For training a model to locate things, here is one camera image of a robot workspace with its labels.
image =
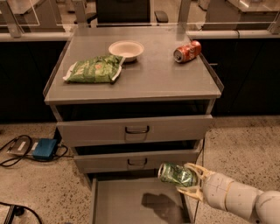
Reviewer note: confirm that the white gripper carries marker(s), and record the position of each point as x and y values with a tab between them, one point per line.
215	188

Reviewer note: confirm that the green soda can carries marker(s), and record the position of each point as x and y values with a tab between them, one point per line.
177	175

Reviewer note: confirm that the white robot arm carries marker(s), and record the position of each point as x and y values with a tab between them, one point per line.
227	194

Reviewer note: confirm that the grey top drawer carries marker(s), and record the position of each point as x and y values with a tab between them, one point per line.
134	130

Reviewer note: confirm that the grey drawer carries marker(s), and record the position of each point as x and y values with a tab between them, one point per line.
134	130
133	161
137	201

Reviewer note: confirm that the grey bottom drawer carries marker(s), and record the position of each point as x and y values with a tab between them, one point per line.
137	201

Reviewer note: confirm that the grey middle drawer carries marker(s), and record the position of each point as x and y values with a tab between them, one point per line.
133	161

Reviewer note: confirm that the grey drawer cabinet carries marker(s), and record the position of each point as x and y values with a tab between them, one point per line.
152	86

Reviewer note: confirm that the orange soda can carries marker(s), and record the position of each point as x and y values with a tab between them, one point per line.
187	52

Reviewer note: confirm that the green chip bag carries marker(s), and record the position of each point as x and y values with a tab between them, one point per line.
100	69

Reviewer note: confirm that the white paper bowl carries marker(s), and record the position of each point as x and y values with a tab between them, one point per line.
129	49

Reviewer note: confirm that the blue box device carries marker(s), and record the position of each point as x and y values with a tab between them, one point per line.
44	149

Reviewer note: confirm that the grey flat floor device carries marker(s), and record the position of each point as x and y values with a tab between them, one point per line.
23	146

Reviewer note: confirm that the black plug bottom left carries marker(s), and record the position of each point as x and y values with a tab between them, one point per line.
17	210

